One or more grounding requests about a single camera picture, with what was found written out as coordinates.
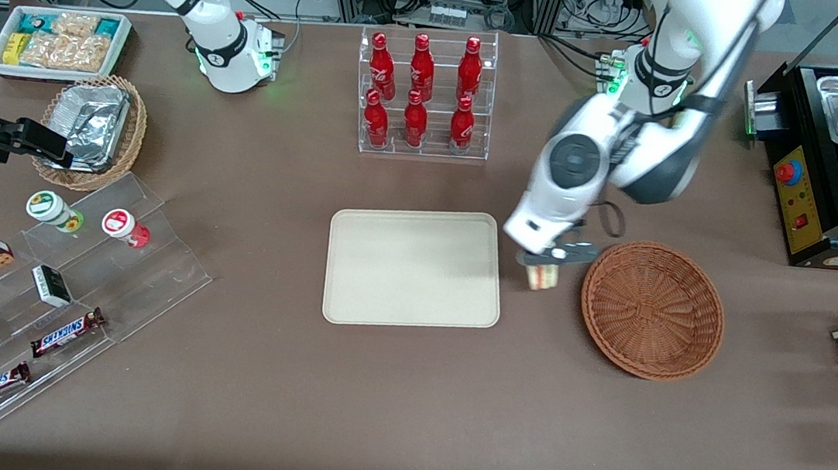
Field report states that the red-lid strawberry cup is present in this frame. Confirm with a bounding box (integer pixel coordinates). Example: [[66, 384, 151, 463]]
[[99, 207, 153, 251]]

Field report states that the brown round wicker basket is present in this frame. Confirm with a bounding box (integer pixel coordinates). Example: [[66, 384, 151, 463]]
[[573, 235, 733, 388]]

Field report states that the white power strip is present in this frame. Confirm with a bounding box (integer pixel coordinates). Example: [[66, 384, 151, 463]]
[[426, 2, 469, 26]]

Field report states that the yellow snack packet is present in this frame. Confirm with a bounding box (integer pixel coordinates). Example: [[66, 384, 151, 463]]
[[1, 30, 29, 67]]

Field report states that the green-lid sunflower cup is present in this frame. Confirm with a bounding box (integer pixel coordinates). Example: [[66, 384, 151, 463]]
[[23, 188, 88, 235]]

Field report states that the white rectangular snack bin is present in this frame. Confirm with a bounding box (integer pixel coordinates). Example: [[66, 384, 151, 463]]
[[0, 0, 134, 90]]

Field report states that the cream plastic tray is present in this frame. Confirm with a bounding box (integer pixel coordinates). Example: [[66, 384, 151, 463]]
[[320, 197, 511, 342]]

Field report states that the clear rice cracker pack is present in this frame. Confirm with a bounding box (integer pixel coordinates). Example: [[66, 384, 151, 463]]
[[20, 30, 74, 70], [50, 11, 100, 40], [67, 33, 114, 75]]

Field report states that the triangular sandwich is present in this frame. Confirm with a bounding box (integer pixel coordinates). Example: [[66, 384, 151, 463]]
[[524, 260, 562, 294]]

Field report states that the aluminium foil tray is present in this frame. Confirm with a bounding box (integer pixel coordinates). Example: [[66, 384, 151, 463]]
[[44, 78, 133, 177]]

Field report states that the clear acrylic stepped shelf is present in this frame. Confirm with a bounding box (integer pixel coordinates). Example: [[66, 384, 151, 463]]
[[0, 158, 224, 456]]

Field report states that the clear acrylic bottle rack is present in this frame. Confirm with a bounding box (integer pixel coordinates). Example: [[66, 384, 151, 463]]
[[349, 19, 502, 166]]

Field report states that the red cola bottle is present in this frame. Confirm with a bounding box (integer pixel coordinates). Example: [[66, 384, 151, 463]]
[[447, 94, 478, 156], [401, 88, 431, 149], [455, 35, 486, 104], [366, 31, 402, 102], [407, 32, 439, 103], [361, 88, 393, 149]]

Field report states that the black food warmer machine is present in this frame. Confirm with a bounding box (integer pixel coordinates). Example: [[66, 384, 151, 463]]
[[726, 2, 838, 272]]

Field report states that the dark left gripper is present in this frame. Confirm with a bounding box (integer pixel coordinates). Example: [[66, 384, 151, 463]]
[[515, 226, 605, 276]]

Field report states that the light tan wicker basket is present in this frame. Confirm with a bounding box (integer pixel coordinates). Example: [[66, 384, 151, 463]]
[[29, 67, 153, 198]]

